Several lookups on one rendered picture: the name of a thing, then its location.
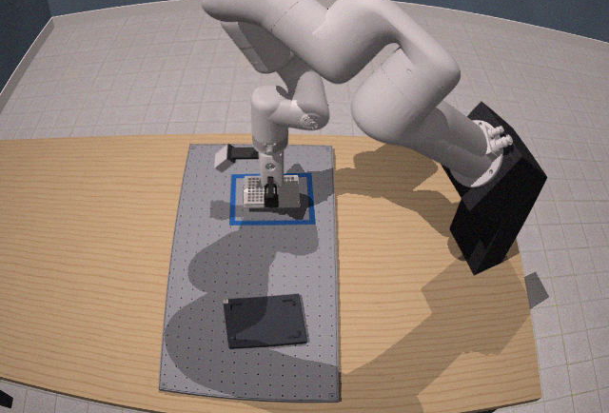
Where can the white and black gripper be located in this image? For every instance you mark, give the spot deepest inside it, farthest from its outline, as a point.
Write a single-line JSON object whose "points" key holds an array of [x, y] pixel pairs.
{"points": [[272, 168]]}

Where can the blue tape outline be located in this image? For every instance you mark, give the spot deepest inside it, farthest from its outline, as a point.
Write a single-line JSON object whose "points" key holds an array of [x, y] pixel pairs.
{"points": [[311, 220]]}

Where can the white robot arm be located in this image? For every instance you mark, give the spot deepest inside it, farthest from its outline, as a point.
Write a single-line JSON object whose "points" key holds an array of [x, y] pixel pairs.
{"points": [[394, 105]]}

